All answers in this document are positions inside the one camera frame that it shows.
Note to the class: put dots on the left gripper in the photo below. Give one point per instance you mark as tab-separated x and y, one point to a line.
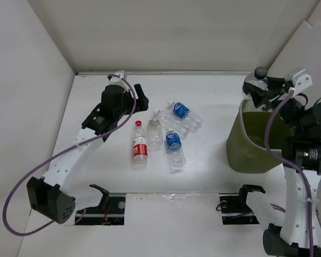
142	101

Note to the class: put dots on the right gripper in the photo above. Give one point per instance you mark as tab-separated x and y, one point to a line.
276	91

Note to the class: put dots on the black label small bottle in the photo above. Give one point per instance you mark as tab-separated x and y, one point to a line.
255	79

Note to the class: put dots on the red label water bottle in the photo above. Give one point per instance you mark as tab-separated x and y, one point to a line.
139	148

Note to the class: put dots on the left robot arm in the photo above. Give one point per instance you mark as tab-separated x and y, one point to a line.
50	195

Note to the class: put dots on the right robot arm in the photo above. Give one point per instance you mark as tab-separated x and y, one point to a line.
301	159

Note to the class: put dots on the green mesh waste bin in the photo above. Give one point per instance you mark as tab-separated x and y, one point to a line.
246	152

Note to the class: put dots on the clear capless bottle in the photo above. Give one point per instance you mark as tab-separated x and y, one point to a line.
155	134

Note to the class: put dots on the blue label bottle far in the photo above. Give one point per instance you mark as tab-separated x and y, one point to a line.
186	115

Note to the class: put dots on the blue label bottle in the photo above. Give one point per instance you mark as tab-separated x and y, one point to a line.
186	115
174	150

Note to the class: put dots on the clear white cap bottle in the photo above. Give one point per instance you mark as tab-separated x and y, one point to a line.
172	122

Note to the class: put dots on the blue label bottle near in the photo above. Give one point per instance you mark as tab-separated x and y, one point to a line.
174	150

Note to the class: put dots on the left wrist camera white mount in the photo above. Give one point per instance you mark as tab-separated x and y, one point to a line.
117	79

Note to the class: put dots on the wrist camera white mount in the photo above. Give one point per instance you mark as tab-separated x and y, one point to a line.
117	79
300	78

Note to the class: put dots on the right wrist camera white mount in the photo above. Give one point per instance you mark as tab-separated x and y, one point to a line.
300	78

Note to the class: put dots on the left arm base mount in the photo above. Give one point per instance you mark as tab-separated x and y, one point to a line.
104	208

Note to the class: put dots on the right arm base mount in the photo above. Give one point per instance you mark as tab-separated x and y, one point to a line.
233	207

